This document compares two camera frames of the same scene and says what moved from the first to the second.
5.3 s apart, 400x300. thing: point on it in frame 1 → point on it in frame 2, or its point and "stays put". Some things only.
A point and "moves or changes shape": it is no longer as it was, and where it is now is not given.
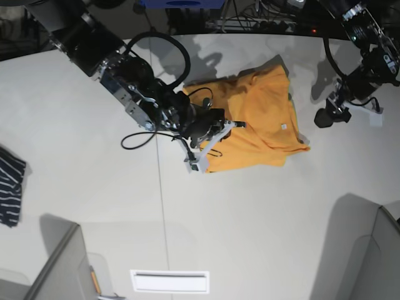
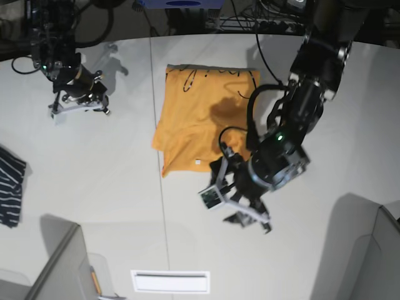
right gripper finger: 323,118 → 218,169
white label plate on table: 170,281 stays put
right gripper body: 338,112 → 245,184
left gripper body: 202,119 → 74,80
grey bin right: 359,258 stays put
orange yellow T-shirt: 260,98 moves or changes shape
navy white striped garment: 12,170 stays put
